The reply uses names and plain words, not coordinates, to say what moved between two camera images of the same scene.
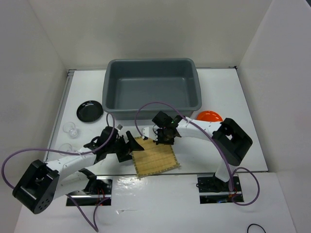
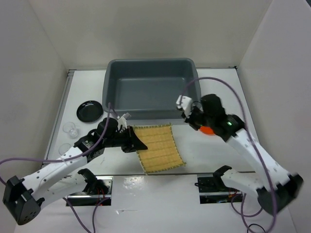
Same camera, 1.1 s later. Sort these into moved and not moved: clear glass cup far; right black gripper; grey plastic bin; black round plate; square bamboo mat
Moved: right black gripper; square bamboo mat
Not moved: black round plate; clear glass cup far; grey plastic bin
